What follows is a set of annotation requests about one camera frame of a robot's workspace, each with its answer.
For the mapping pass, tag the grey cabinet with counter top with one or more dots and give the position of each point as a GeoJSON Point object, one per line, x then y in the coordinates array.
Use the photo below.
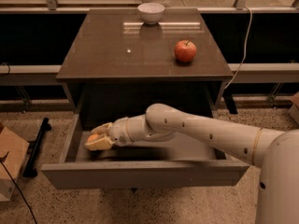
{"type": "Point", "coordinates": [117, 47]}

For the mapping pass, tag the black metal bar stand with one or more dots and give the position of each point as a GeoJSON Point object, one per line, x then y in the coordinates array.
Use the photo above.
{"type": "Point", "coordinates": [33, 149]}

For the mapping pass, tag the red apple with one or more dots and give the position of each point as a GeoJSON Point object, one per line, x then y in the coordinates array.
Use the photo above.
{"type": "Point", "coordinates": [185, 51]}

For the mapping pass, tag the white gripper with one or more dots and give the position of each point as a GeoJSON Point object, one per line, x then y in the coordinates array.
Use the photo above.
{"type": "Point", "coordinates": [119, 132]}

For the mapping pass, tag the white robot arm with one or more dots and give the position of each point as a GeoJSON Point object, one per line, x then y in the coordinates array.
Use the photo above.
{"type": "Point", "coordinates": [275, 153]}

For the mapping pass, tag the white bowl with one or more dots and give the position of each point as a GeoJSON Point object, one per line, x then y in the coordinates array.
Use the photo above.
{"type": "Point", "coordinates": [151, 12]}

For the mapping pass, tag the cardboard box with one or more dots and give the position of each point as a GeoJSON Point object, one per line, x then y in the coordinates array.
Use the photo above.
{"type": "Point", "coordinates": [13, 150]}

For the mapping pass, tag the orange fruit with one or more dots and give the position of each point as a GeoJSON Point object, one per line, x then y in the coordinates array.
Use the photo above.
{"type": "Point", "coordinates": [93, 137]}

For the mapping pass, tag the open grey top drawer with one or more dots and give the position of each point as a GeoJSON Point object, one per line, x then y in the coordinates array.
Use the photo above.
{"type": "Point", "coordinates": [179, 162]}

